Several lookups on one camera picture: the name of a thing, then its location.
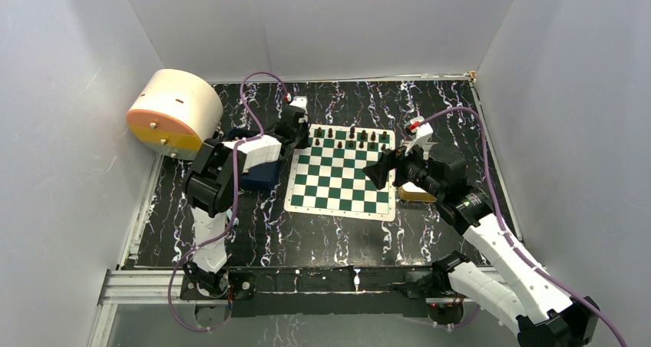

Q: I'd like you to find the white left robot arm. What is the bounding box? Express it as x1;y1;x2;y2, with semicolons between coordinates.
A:
183;100;310;298

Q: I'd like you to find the aluminium rail frame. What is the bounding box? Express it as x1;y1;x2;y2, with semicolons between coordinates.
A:
99;269;189;305

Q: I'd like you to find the beige rectangular tin tray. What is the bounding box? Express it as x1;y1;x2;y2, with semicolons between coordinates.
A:
398;183;436;203

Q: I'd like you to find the cream orange cylindrical drum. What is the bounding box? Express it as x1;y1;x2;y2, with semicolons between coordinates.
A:
126;68;223;160

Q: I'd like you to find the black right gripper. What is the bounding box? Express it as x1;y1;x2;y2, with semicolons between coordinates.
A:
362;137;444;199

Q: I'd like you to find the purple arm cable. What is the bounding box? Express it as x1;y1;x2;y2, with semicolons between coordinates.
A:
414;106;632;347
167;71;293;333

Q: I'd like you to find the blue square tray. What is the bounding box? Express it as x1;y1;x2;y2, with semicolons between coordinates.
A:
226;128;282;192

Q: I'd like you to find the black base frame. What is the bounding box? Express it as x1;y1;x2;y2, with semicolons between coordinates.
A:
180;266;475;326

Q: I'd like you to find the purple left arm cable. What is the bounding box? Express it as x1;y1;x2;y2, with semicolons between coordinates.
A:
167;71;293;333

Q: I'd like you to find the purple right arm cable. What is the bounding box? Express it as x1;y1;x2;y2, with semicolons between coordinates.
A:
414;106;632;347

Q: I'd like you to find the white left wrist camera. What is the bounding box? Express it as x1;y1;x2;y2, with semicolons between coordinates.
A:
289;96;308;114

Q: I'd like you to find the green white chess board mat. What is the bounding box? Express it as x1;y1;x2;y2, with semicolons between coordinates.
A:
284;124;397;221

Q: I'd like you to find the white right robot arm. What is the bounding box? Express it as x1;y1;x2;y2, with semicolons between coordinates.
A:
362;144;597;346

